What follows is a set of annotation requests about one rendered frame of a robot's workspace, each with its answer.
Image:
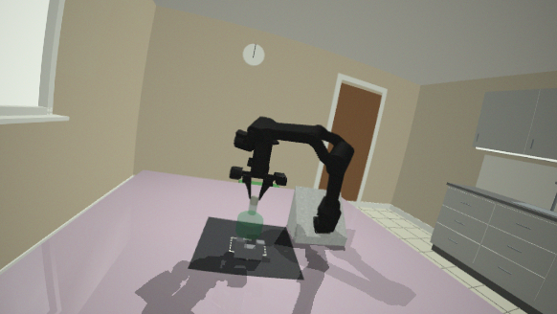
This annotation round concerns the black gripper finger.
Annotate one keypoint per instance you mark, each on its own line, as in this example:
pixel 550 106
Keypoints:
pixel 248 186
pixel 264 188

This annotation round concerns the green glass bottle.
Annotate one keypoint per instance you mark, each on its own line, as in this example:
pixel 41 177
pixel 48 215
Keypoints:
pixel 249 223

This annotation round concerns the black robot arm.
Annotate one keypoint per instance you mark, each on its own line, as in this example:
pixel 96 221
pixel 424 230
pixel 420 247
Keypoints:
pixel 264 132

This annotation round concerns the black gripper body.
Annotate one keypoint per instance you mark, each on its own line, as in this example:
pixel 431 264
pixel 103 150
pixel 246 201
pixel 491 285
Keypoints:
pixel 259 169

